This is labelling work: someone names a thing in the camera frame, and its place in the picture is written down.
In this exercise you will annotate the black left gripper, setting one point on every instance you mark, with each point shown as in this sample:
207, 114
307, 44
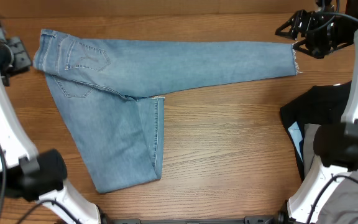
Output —
18, 46

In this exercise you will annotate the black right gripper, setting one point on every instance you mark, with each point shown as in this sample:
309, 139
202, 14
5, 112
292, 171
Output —
306, 22

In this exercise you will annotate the light blue denim jeans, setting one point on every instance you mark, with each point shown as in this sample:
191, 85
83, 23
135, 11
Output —
110, 93

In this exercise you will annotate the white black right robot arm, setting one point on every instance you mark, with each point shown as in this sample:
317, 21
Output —
335, 146

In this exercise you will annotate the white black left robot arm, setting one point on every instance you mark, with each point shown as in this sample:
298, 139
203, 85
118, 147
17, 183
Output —
24, 171

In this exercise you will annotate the black garment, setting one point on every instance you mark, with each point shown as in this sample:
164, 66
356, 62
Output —
319, 105

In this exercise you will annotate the grey garment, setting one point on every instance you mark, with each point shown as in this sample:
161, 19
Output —
342, 206

